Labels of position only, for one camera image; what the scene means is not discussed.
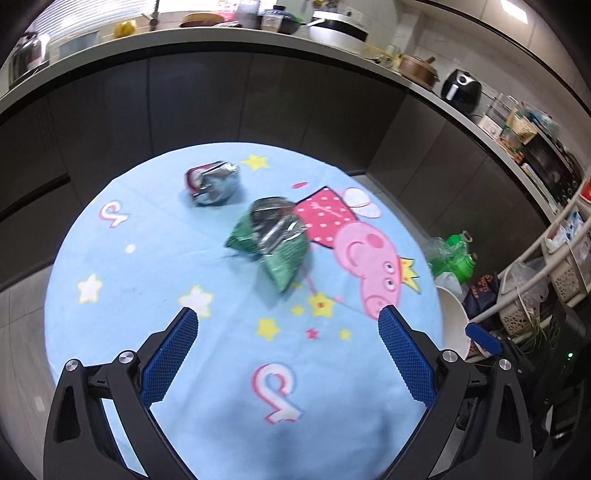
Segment black lidded pot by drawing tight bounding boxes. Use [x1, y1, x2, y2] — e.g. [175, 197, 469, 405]
[259, 6, 303, 35]

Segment stainless steel kettle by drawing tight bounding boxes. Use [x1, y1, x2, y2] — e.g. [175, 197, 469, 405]
[7, 31, 51, 90]

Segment brown cooking pot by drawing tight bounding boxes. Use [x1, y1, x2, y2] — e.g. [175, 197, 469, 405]
[398, 53, 440, 88]

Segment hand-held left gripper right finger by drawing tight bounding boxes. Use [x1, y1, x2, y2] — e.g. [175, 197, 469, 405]
[378, 305, 539, 480]

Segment black countertop oven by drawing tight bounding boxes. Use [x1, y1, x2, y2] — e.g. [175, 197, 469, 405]
[522, 134, 585, 208]

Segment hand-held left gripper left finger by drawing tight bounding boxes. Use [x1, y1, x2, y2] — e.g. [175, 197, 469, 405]
[44, 307, 200, 480]

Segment kitchen counter with dark cabinets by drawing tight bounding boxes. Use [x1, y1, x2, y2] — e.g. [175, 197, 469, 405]
[0, 23, 591, 296]

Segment silver snack bag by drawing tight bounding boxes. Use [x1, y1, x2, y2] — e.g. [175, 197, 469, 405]
[185, 160, 243, 207]

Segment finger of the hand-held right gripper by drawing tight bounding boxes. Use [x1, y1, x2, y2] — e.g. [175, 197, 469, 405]
[465, 322, 522, 370]

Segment blue cartoon pig tablecloth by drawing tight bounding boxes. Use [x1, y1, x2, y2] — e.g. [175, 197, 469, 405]
[44, 142, 445, 480]

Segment black air fryer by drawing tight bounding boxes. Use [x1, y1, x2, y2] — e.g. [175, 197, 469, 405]
[441, 68, 483, 114]

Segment kitchen faucet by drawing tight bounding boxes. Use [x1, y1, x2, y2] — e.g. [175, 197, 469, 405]
[141, 0, 162, 28]

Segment dark blue printed bag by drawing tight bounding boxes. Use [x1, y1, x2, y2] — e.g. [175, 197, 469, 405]
[462, 272, 502, 319]

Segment green snack bag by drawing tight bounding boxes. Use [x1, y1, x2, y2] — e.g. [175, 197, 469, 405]
[224, 196, 310, 294]

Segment yellow green carton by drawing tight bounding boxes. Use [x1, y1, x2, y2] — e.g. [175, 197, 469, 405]
[501, 108, 539, 153]

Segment green plastic bottles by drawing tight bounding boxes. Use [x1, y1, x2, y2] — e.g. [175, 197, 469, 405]
[427, 231, 477, 283]

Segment white plastic storage rack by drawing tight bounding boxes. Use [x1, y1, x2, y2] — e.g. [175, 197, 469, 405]
[471, 191, 591, 337]

